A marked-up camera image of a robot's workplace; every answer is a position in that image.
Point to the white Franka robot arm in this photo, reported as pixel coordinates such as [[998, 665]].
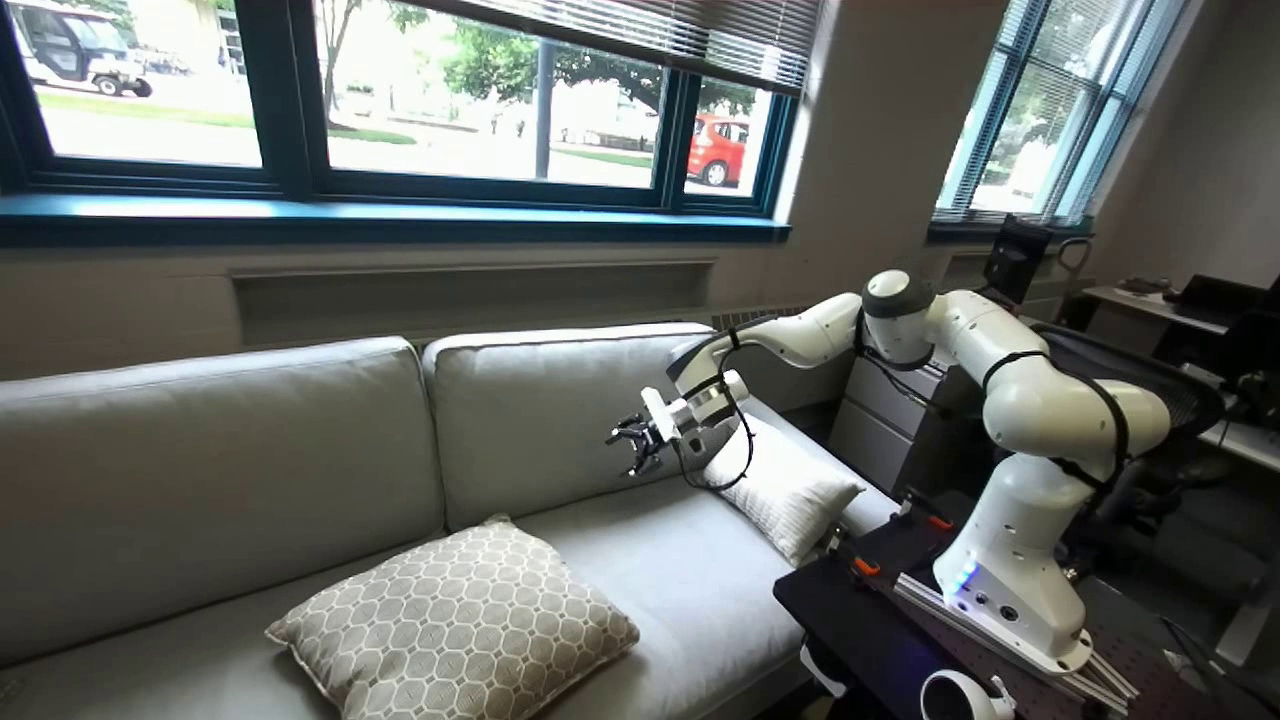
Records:
[[1053, 413]]

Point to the light blue framed window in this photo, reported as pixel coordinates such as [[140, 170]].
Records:
[[1053, 83]]

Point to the beige octagon patterned pillow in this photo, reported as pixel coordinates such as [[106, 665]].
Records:
[[452, 626]]

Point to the red vehicle outside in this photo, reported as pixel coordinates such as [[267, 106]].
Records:
[[718, 149]]

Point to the small white ribbed pillow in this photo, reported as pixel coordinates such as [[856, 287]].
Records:
[[785, 493]]

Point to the grey window blinds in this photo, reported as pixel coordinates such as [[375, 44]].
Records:
[[721, 34]]

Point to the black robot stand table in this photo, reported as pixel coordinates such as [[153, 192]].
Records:
[[864, 626]]

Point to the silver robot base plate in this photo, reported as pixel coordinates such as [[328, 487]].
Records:
[[1053, 661]]

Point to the orange black clamp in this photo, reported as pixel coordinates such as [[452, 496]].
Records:
[[940, 523], [864, 567]]

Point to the teal framed wide window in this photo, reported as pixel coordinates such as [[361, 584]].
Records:
[[287, 106]]

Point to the black computer monitor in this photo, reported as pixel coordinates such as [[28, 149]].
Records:
[[1016, 259]]

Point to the white mug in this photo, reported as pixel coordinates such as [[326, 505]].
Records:
[[960, 697]]

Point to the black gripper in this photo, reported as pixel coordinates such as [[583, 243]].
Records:
[[654, 434]]

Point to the grey fabric sofa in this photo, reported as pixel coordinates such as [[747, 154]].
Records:
[[202, 464]]

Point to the dark SUV outside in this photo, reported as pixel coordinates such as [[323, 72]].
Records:
[[75, 44]]

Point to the grey filing cabinet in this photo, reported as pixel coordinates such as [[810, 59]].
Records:
[[906, 421]]

